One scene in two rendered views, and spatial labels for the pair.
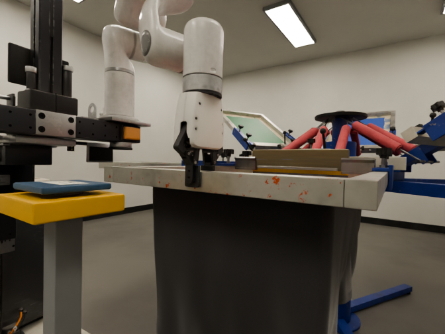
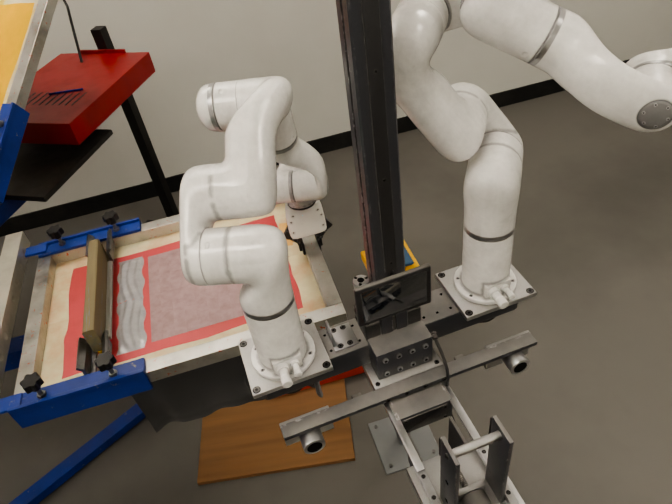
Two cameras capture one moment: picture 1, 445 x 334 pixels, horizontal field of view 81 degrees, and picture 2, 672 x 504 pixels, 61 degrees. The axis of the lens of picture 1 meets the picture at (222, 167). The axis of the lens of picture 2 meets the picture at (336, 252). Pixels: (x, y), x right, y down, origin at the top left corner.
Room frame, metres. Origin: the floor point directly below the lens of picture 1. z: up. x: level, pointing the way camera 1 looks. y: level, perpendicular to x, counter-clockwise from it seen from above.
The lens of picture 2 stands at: (1.27, 0.96, 2.01)
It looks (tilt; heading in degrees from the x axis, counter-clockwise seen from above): 42 degrees down; 227
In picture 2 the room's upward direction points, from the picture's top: 9 degrees counter-clockwise
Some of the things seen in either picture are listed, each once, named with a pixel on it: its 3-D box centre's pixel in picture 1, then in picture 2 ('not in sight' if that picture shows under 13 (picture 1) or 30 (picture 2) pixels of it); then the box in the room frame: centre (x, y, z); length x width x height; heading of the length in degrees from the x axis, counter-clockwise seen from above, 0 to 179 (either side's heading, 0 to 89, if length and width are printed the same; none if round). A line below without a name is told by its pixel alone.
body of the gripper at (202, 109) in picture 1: (201, 119); (304, 214); (0.50, 0.04, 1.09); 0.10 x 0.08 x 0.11; 146
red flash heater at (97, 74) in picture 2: not in sight; (69, 94); (0.41, -1.38, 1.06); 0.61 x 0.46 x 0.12; 26
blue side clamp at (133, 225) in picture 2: (383, 175); (93, 243); (0.85, -0.53, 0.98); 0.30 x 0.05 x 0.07; 146
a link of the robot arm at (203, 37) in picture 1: (197, 58); (291, 183); (0.53, 0.06, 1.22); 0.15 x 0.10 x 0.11; 39
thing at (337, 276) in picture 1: (342, 272); not in sight; (0.65, -0.31, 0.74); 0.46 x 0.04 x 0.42; 146
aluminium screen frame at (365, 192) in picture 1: (275, 174); (178, 283); (0.81, -0.17, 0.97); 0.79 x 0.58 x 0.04; 146
